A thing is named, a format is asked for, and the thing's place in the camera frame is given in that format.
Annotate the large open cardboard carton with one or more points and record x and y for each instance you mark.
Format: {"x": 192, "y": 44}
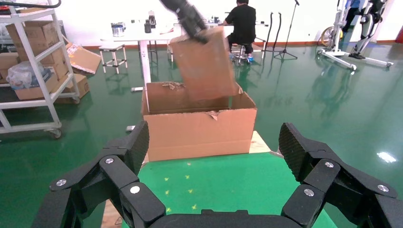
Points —
{"x": 198, "y": 135}

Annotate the black curved floor stand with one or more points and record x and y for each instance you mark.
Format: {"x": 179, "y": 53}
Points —
{"x": 278, "y": 31}

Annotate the worn cardboard box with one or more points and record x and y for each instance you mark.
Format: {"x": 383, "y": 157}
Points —
{"x": 80, "y": 86}

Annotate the white wheeled support stand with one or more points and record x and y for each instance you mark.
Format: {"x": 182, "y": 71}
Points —
{"x": 338, "y": 19}

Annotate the small white frame stool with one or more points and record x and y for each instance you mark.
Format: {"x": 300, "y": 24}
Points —
{"x": 113, "y": 47}

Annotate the small plain cardboard box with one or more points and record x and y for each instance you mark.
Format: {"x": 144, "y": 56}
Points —
{"x": 9, "y": 61}

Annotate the small brown cardboard box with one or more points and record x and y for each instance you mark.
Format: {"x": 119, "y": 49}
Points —
{"x": 204, "y": 69}

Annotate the metal swivel stool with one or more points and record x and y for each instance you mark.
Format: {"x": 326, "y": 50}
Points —
{"x": 240, "y": 56}

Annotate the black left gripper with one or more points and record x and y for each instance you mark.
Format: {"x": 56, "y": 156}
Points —
{"x": 174, "y": 3}

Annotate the short black bottle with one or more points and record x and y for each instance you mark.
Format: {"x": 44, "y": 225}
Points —
{"x": 147, "y": 26}

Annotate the white wheeled shelf rack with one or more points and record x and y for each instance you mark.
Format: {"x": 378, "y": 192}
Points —
{"x": 33, "y": 63}

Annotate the green table cloth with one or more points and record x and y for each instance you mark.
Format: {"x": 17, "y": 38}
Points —
{"x": 220, "y": 182}

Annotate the black tripod stand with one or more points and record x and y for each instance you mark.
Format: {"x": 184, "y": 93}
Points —
{"x": 285, "y": 52}

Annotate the hanging humanoid robot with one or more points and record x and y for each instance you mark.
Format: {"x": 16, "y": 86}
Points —
{"x": 366, "y": 25}

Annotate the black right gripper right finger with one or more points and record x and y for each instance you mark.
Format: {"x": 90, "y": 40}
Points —
{"x": 340, "y": 185}

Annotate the printed flattened cardboard sheet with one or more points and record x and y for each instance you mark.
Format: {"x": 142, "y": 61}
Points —
{"x": 83, "y": 58}

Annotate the shiny metal can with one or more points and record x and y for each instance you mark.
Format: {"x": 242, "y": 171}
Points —
{"x": 118, "y": 30}

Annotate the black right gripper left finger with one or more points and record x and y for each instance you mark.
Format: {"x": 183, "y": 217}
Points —
{"x": 94, "y": 188}

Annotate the white office table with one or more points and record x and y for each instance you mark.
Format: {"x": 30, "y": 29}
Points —
{"x": 138, "y": 34}

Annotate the flat wide cardboard box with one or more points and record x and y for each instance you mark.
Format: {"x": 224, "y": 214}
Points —
{"x": 31, "y": 93}

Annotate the tall dark bottle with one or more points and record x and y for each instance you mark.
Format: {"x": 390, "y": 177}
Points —
{"x": 152, "y": 19}

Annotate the seated person in black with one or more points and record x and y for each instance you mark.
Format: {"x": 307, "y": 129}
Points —
{"x": 242, "y": 22}

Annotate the clear plastic bag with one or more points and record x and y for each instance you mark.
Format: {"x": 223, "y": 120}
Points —
{"x": 22, "y": 74}

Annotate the taped cardboard box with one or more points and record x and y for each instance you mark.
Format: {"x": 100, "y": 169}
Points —
{"x": 34, "y": 34}

